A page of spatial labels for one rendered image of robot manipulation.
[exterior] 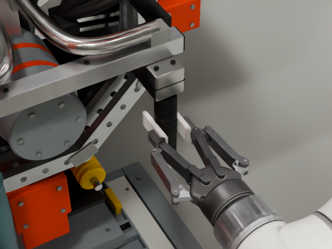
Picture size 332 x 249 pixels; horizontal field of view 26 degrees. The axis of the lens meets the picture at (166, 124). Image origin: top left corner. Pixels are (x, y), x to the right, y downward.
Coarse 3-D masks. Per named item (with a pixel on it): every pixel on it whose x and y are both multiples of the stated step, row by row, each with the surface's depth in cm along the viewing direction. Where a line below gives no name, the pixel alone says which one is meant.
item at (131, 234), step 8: (104, 184) 192; (104, 192) 192; (112, 192) 188; (112, 200) 186; (112, 208) 188; (120, 208) 186; (120, 216) 187; (120, 224) 182; (128, 224) 181; (128, 232) 180; (136, 232) 180; (128, 240) 180; (136, 240) 181; (120, 248) 180; (128, 248) 180; (136, 248) 180; (144, 248) 177
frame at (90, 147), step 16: (128, 0) 127; (128, 16) 129; (112, 80) 138; (128, 80) 135; (96, 96) 139; (112, 96) 140; (128, 96) 136; (96, 112) 141; (112, 112) 136; (96, 128) 137; (112, 128) 139; (80, 144) 139; (96, 144) 140; (0, 160) 137; (16, 160) 138; (32, 160) 140; (48, 160) 137; (64, 160) 138; (80, 160) 140; (16, 176) 134; (32, 176) 137; (48, 176) 139
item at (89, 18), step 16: (48, 0) 126; (64, 0) 153; (96, 16) 134; (112, 16) 136; (32, 32) 129; (80, 32) 148; (96, 32) 143; (112, 32) 138; (48, 48) 153; (80, 96) 143; (0, 144) 140
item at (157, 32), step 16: (16, 0) 107; (32, 0) 106; (32, 16) 104; (48, 16) 104; (48, 32) 101; (64, 32) 101; (128, 32) 101; (144, 32) 101; (160, 32) 103; (64, 48) 100; (80, 48) 99; (96, 48) 99; (112, 48) 100
